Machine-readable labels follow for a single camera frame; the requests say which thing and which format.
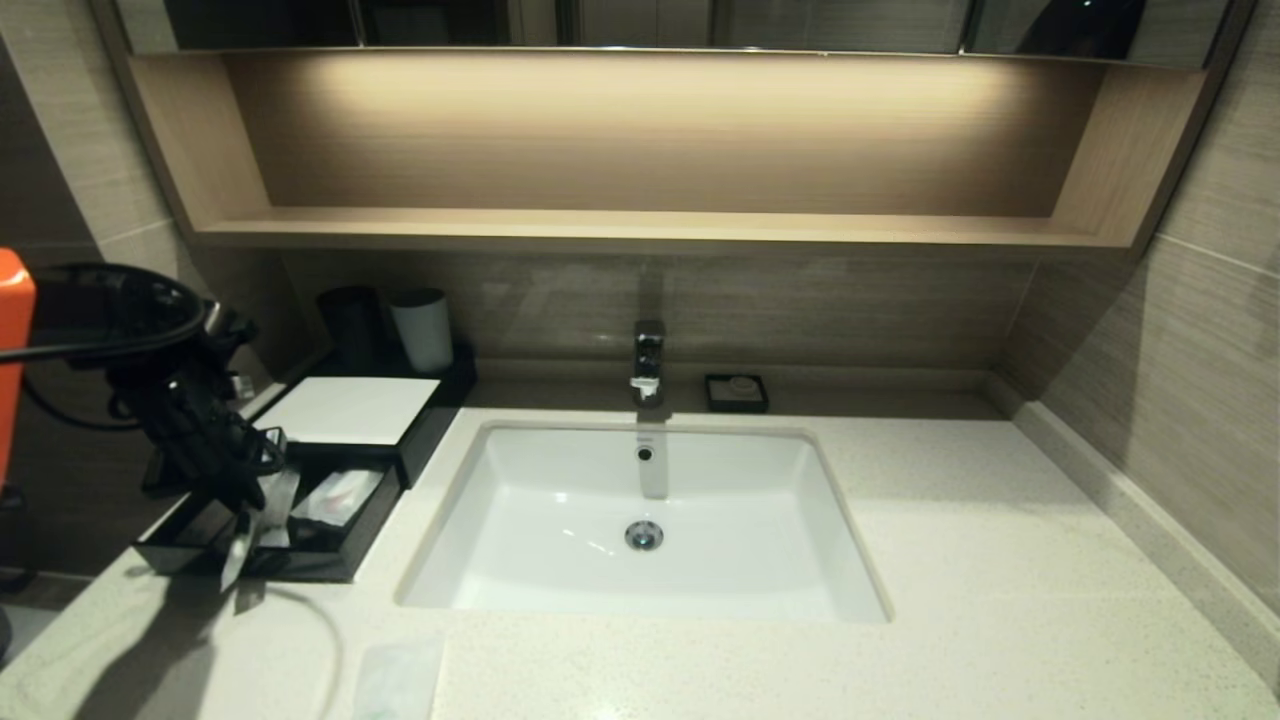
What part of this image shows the white sink basin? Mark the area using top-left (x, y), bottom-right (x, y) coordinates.
top-left (396, 420), bottom-right (893, 625)

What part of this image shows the white box lid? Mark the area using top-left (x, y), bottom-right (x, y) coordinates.
top-left (254, 376), bottom-right (442, 449)

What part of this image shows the wooden wall shelf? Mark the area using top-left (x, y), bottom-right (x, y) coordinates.
top-left (92, 48), bottom-right (1233, 259)

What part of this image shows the black soap dish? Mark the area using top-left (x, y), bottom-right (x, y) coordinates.
top-left (704, 373), bottom-right (770, 414)

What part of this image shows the chrome faucet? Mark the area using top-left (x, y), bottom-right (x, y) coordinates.
top-left (630, 320), bottom-right (668, 407)

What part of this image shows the mirror cabinet door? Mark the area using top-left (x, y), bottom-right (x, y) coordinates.
top-left (962, 0), bottom-right (1233, 69)
top-left (556, 0), bottom-right (973, 55)

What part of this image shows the black tray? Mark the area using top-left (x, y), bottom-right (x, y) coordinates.
top-left (290, 342), bottom-right (478, 489)

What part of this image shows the black cup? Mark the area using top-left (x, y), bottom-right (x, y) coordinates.
top-left (317, 286), bottom-right (387, 373)

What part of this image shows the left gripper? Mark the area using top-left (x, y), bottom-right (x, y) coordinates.
top-left (148, 392), bottom-right (302, 593)

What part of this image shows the white toiletry packet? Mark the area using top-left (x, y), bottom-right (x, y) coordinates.
top-left (291, 467), bottom-right (387, 529)

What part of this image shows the white cup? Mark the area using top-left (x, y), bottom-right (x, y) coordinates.
top-left (389, 288), bottom-right (455, 375)

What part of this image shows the black compartment box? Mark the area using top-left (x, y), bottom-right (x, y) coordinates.
top-left (133, 440), bottom-right (403, 584)

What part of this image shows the clear plastic packet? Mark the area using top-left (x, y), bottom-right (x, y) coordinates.
top-left (352, 638), bottom-right (447, 720)

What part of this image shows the black cable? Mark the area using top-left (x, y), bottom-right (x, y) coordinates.
top-left (0, 318), bottom-right (207, 433)

